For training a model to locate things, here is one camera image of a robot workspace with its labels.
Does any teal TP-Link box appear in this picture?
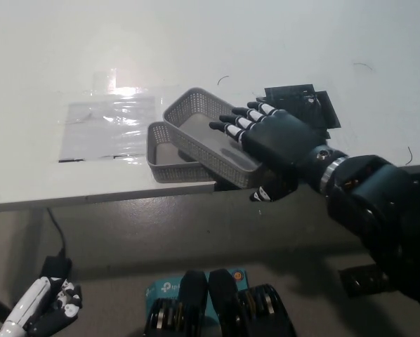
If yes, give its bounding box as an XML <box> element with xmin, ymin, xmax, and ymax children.
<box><xmin>145</xmin><ymin>269</ymin><xmax>248</xmax><ymax>317</ymax></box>

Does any grey perforated plastic basket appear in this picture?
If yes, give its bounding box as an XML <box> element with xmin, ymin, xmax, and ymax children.
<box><xmin>162</xmin><ymin>86</ymin><xmax>270</xmax><ymax>190</ymax></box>
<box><xmin>145</xmin><ymin>121</ymin><xmax>218</xmax><ymax>184</ymax></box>

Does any black power adapter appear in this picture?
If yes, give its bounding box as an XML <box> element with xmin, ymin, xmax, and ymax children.
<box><xmin>41</xmin><ymin>256</ymin><xmax>73</xmax><ymax>280</ymax></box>

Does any black tape patch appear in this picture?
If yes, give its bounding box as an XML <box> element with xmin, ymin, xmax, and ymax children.
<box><xmin>257</xmin><ymin>83</ymin><xmax>341</xmax><ymax>140</ymax></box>

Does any black power cable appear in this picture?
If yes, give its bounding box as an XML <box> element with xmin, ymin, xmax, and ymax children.
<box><xmin>45</xmin><ymin>209</ymin><xmax>67</xmax><ymax>259</ymax></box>

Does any transparent plastic sheet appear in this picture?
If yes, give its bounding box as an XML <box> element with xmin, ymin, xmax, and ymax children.
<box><xmin>57</xmin><ymin>84</ymin><xmax>178</xmax><ymax>164</ymax></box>

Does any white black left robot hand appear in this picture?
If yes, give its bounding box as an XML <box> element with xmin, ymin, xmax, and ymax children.
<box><xmin>4</xmin><ymin>275</ymin><xmax>84</xmax><ymax>333</ymax></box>

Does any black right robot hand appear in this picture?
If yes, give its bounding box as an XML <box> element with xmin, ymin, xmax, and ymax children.
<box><xmin>209</xmin><ymin>100</ymin><xmax>348</xmax><ymax>203</ymax></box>

